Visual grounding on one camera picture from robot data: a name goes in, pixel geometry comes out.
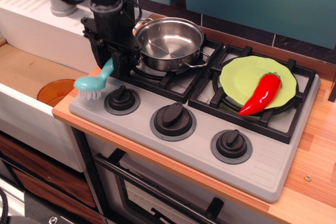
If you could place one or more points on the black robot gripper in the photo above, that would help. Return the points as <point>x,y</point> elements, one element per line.
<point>111,36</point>

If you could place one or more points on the teal dish brush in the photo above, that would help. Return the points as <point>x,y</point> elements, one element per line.
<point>89,87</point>

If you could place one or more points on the red toy chili pepper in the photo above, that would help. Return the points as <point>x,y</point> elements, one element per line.
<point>266,91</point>

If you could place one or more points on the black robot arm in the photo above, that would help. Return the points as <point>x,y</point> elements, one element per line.
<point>105,6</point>

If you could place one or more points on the black left stove knob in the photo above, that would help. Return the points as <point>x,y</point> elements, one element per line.
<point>121,101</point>

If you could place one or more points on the black stove knob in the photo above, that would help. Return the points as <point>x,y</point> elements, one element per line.
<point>173,122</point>
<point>231,147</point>
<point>121,101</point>

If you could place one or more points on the stainless steel pot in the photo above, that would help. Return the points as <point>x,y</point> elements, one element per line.
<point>172,44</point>

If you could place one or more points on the black middle stove knob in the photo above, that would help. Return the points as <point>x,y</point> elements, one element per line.
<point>173,122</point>

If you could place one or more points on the light green plastic plate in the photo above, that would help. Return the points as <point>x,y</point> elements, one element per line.
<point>240,76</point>

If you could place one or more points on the black right stove knob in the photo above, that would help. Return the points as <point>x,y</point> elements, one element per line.
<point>231,147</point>

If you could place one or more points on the grey toy stove top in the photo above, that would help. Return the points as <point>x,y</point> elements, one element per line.
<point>262,175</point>

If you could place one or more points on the black left burner grate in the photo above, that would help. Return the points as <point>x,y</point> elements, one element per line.
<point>155,86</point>

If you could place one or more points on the black burner grate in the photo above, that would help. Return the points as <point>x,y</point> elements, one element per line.
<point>155,86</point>
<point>285,123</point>

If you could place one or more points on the white toy sink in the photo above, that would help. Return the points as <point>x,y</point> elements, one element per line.
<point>38,48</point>

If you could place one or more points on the orange sink drain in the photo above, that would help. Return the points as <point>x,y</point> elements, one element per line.
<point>52,93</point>

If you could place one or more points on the wooden drawer fronts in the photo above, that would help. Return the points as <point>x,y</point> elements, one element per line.
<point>50,180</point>

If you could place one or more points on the black right burner grate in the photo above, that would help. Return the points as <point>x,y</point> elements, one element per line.
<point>285,123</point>

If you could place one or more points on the wooden countertop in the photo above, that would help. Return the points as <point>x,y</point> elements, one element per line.
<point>309,192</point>

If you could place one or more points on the oven door with black handle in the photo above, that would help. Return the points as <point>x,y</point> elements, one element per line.
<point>144,194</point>

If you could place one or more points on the teal wall cabinet right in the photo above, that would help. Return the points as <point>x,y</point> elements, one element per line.
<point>311,21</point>

